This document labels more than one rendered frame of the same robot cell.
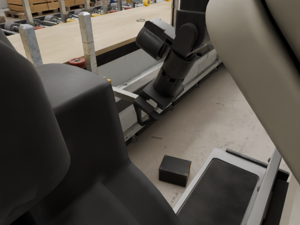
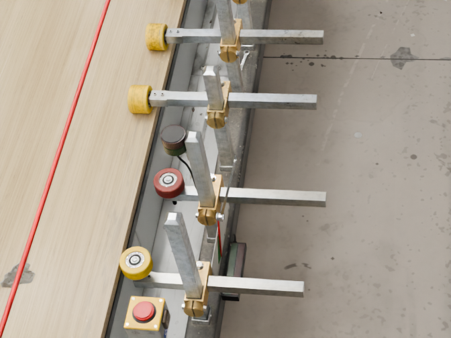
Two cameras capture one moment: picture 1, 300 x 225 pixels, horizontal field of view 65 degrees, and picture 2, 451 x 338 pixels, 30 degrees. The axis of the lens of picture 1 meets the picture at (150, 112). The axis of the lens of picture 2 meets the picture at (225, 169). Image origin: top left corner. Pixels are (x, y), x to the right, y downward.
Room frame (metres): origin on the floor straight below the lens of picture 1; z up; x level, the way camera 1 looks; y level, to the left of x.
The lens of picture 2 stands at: (0.76, -0.10, 2.66)
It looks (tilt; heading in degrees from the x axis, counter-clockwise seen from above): 52 degrees down; 342
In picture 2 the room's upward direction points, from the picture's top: 11 degrees counter-clockwise
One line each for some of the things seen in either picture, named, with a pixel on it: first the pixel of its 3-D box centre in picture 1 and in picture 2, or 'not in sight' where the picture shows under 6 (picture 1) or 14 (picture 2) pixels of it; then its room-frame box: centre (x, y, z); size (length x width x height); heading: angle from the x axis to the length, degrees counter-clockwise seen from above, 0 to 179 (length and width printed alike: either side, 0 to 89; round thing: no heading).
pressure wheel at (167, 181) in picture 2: not in sight; (171, 190); (2.12, -0.38, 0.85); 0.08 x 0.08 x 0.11
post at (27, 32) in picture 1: (43, 90); not in sight; (0.79, 0.41, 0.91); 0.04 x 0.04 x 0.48; 55
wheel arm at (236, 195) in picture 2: not in sight; (243, 196); (2.01, -0.54, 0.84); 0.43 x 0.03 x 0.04; 55
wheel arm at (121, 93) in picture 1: (108, 89); not in sight; (1.00, 0.20, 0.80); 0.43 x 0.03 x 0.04; 55
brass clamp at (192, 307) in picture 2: not in sight; (197, 288); (1.84, -0.32, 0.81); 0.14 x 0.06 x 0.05; 145
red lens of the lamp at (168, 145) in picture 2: not in sight; (173, 137); (2.05, -0.41, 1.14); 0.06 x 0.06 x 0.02
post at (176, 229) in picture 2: not in sight; (188, 272); (1.82, -0.31, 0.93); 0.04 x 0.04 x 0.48; 55
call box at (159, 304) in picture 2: not in sight; (147, 321); (1.61, -0.16, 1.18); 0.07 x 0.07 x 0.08; 55
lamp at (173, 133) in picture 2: not in sight; (180, 161); (2.05, -0.41, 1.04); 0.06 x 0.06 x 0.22; 55
